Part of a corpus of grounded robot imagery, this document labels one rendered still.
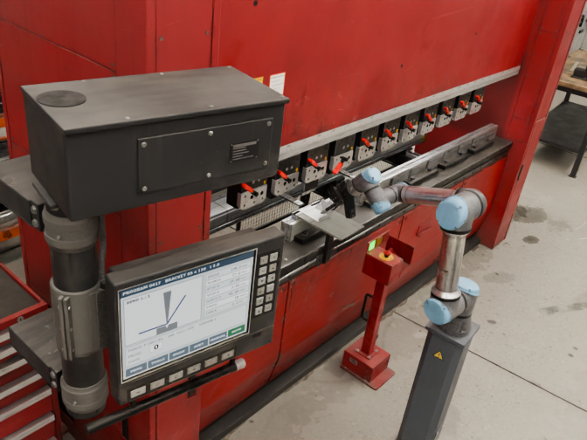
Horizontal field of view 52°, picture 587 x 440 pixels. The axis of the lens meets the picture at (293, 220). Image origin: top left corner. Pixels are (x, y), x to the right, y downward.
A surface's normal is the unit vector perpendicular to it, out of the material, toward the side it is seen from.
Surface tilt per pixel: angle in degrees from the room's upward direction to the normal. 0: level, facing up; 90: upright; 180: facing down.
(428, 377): 90
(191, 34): 90
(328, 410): 0
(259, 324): 90
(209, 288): 90
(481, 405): 0
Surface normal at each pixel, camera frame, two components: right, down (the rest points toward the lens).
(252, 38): 0.74, 0.41
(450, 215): -0.72, 0.14
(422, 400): -0.60, 0.34
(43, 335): 0.11, -0.86
